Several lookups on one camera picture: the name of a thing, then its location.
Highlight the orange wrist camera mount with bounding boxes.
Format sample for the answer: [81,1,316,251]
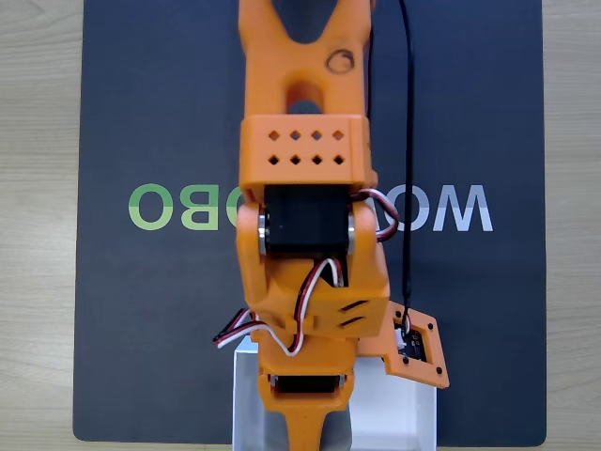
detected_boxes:
[356,300,451,390]

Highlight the dark mat with WOWROBO print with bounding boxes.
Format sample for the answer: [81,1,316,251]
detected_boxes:
[72,0,548,445]

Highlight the white open cardboard box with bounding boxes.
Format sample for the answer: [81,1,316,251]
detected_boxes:
[232,335,439,451]

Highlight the red white black servo cable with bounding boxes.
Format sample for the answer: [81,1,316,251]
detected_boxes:
[350,186,401,243]
[212,257,349,358]

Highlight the black camera cable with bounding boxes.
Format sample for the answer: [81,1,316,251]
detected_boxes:
[397,0,417,333]

